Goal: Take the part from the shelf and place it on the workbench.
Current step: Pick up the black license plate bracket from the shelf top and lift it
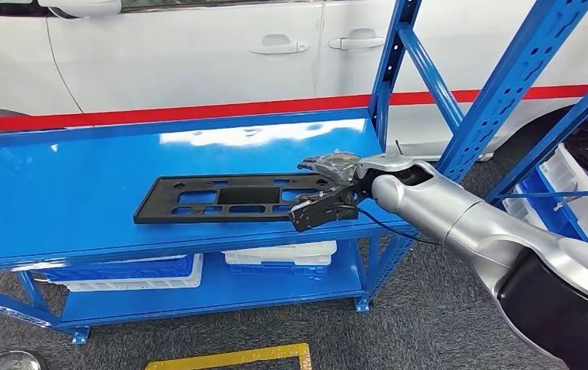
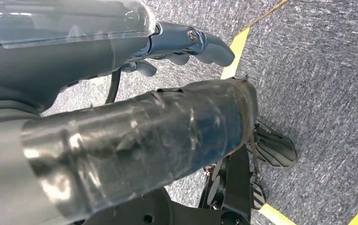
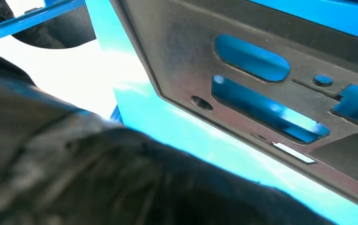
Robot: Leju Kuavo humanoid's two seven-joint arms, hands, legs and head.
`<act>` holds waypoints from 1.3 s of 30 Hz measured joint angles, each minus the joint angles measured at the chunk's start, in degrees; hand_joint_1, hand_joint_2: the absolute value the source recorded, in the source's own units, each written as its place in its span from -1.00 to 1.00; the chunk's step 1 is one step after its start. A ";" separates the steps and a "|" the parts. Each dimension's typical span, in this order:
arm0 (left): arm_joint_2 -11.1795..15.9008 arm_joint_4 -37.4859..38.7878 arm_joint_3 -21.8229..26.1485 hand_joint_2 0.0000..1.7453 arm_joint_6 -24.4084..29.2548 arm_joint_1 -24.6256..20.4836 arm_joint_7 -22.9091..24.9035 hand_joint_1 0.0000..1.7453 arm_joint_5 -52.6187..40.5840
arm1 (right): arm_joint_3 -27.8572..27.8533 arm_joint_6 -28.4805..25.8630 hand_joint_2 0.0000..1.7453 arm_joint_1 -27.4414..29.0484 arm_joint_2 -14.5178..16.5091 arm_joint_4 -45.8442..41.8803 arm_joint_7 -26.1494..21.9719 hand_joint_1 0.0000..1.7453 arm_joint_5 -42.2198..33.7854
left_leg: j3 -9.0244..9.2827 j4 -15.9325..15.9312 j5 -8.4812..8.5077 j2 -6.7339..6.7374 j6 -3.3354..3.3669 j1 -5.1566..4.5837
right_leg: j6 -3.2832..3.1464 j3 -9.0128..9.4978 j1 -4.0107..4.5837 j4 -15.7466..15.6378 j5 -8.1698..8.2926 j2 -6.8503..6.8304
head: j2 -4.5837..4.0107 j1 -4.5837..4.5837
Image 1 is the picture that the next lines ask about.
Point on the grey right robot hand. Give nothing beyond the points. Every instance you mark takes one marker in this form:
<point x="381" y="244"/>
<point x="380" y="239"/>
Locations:
<point x="339" y="166"/>

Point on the black plastic plate holder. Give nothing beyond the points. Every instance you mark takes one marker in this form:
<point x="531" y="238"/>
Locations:
<point x="171" y="212"/>

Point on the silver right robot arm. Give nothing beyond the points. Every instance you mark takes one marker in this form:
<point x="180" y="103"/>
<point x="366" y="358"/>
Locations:
<point x="477" y="224"/>

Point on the blue metal shelf rack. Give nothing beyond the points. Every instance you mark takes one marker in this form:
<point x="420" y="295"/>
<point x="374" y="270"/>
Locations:
<point x="69" y="194"/>
<point x="564" y="127"/>

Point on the blue plastic crate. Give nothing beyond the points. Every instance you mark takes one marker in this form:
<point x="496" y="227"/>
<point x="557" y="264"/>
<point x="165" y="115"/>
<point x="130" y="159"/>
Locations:
<point x="273" y="269"/>
<point x="120" y="270"/>

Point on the white car with red stripe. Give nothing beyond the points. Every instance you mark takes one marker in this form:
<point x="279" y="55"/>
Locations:
<point x="171" y="66"/>

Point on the blue plastic bin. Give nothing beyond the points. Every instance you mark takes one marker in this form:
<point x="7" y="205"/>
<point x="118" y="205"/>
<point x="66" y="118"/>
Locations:
<point x="544" y="199"/>

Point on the yellow tape square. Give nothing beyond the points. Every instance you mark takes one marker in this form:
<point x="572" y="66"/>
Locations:
<point x="222" y="359"/>

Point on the chrome stanchion post with base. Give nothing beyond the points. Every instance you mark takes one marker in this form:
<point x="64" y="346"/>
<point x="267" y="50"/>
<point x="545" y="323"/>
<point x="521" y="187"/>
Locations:
<point x="13" y="361"/>

